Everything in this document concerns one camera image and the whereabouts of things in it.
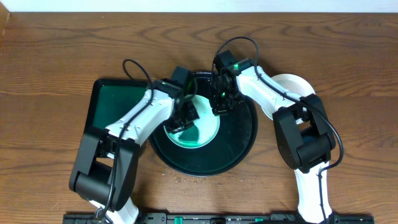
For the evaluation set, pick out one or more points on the round black tray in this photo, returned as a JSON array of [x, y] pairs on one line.
[[234, 139]]

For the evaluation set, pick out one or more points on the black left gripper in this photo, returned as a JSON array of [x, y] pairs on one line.
[[181, 121]]

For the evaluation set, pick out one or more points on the pale green plate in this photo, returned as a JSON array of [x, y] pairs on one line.
[[207, 123]]

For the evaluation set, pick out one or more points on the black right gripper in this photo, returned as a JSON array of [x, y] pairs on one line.
[[219, 108]]

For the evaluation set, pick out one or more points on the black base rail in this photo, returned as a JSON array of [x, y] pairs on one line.
[[162, 218]]

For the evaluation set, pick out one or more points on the dark green rectangular tray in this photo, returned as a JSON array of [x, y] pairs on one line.
[[111, 99]]

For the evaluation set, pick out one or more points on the white plate with green streak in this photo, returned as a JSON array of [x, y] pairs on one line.
[[289, 83]]

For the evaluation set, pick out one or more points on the green scrubbing sponge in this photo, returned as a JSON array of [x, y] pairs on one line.
[[187, 138]]

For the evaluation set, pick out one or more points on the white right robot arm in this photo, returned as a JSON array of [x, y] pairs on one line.
[[304, 135]]

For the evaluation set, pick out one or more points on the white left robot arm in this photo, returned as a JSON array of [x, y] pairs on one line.
[[105, 168]]

